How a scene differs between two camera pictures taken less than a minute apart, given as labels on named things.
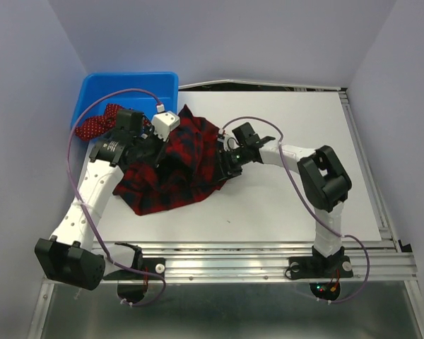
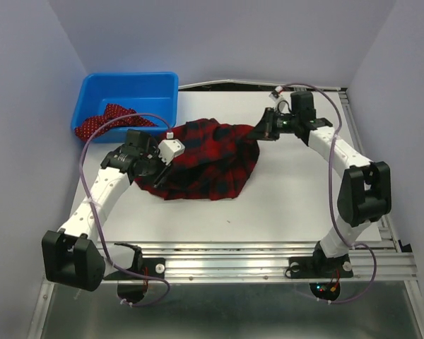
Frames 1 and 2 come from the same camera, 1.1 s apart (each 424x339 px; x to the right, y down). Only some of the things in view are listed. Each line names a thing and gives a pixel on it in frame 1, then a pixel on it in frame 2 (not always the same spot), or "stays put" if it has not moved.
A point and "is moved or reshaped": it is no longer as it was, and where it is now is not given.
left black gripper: (158, 155) to (163, 169)
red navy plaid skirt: (189, 164) is moved or reshaped
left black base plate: (155, 265) stays put
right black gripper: (227, 171) to (263, 128)
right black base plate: (311, 267) stays put
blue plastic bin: (137, 91) stays put
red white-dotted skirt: (93, 126) stays put
